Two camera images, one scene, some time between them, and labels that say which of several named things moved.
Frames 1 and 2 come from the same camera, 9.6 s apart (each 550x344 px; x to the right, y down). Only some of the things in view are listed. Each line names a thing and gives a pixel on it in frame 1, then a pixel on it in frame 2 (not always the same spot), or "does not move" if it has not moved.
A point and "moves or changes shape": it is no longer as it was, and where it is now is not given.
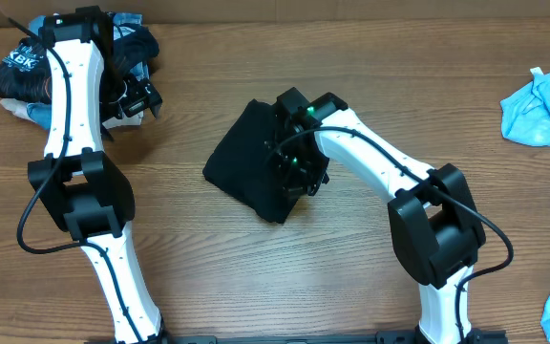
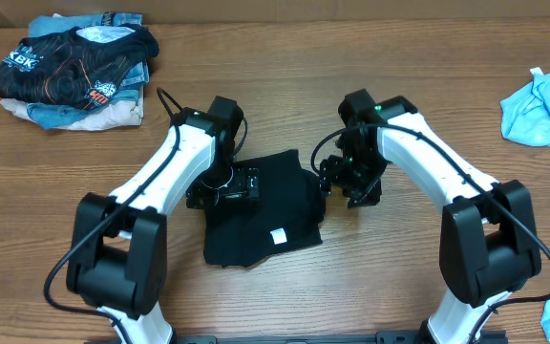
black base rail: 312,337 does not move
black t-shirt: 242,166 moves or changes shape
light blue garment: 546,113 does not move
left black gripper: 143,96 to 246,183
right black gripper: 291,186 to 332,176
